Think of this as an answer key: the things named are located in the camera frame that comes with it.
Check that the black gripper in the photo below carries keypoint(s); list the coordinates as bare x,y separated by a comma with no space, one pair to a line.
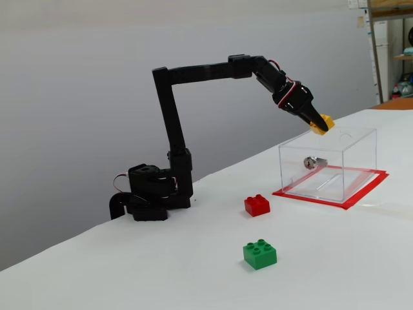
301,103

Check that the yellow lego brick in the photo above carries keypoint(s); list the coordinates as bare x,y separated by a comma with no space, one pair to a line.
329,122

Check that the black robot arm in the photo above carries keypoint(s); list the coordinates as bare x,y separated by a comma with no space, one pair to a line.
171,113

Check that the transparent plastic box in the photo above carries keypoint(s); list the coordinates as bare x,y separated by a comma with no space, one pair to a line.
322,145

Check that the red lego brick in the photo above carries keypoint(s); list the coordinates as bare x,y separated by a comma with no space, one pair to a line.
257,206

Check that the green lego brick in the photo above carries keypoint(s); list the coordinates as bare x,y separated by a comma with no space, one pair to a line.
259,256

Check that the silver cam lock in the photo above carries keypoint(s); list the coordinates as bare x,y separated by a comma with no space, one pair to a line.
309,163

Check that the orange table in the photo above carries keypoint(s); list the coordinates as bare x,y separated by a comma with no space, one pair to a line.
397,104

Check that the red label soda bottle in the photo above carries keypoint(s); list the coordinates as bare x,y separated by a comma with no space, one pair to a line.
396,93

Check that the white appliance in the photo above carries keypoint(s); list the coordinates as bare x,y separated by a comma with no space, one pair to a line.
382,64

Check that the metal shelf rack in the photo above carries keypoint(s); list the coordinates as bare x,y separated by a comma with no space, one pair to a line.
374,48

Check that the clear plastic bag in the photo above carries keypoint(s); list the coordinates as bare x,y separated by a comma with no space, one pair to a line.
406,87

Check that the beige paper note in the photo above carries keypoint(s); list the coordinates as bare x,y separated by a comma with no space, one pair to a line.
360,21

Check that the teal object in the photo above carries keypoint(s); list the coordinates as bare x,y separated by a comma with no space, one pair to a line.
409,51

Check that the black table clamp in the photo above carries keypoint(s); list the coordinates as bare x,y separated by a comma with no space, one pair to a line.
116,206

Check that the red tape frame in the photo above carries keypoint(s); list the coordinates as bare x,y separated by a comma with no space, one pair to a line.
348,206

